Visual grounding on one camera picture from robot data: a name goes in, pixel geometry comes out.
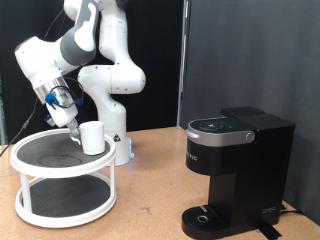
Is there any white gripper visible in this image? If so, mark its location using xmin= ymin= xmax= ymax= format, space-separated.
xmin=45 ymin=92 xmax=82 ymax=138

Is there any white mug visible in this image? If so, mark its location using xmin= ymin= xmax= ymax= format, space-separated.
xmin=69 ymin=121 xmax=107 ymax=157

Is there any white two-tier turntable shelf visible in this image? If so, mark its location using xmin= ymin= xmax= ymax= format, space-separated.
xmin=9 ymin=127 xmax=118 ymax=229

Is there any black Keurig coffee machine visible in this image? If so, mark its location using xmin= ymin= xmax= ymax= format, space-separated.
xmin=181 ymin=106 xmax=296 ymax=240

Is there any black tape strip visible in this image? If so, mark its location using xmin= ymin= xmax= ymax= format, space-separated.
xmin=255 ymin=224 xmax=283 ymax=240

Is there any blue mounted wrist camera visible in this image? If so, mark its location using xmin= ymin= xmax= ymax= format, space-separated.
xmin=44 ymin=114 xmax=57 ymax=128

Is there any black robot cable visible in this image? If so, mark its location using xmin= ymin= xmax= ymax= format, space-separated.
xmin=0 ymin=8 xmax=85 ymax=158

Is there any black power cord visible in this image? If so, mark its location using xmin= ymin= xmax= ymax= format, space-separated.
xmin=279 ymin=203 xmax=305 ymax=216

